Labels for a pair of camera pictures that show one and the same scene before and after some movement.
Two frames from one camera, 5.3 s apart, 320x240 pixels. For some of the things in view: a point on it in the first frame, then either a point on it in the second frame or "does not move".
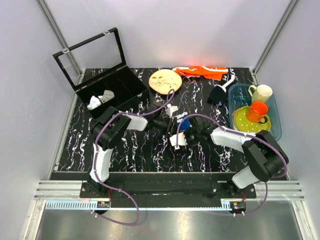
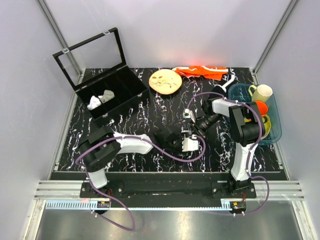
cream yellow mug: [261, 93] does not move
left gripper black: [171, 128] to [180, 138]
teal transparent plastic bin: [239, 96] does not move
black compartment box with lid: [97, 68] does not move
